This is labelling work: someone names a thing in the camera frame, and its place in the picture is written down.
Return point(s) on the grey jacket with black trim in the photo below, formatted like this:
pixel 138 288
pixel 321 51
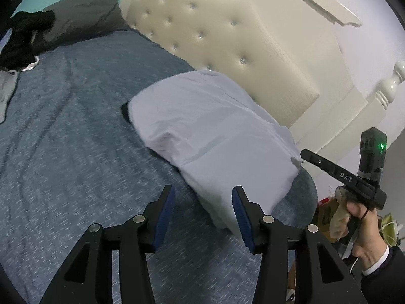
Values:
pixel 215 126

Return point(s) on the white cloth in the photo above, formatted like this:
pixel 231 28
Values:
pixel 31 64

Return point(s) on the person's right forearm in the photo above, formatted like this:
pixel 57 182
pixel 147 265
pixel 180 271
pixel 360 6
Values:
pixel 389 275

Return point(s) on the black garment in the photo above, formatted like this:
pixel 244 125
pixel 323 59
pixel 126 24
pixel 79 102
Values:
pixel 22 41

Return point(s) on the grey pants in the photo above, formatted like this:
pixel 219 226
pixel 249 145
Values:
pixel 8 91

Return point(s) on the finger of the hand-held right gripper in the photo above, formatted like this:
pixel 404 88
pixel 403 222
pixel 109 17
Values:
pixel 316 159

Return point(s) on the dark grey rolled duvet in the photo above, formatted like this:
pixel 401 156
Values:
pixel 85 15

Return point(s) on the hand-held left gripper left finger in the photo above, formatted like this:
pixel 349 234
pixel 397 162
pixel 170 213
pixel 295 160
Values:
pixel 164 218

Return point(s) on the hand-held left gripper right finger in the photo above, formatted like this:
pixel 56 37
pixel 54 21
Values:
pixel 242 218

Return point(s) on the person's right hand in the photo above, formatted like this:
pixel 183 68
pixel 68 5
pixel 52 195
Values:
pixel 370 237

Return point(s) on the cream tufted headboard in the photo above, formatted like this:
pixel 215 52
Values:
pixel 237 38

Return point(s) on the bed with blue sheet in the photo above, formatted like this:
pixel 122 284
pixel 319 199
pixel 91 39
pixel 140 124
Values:
pixel 79 133

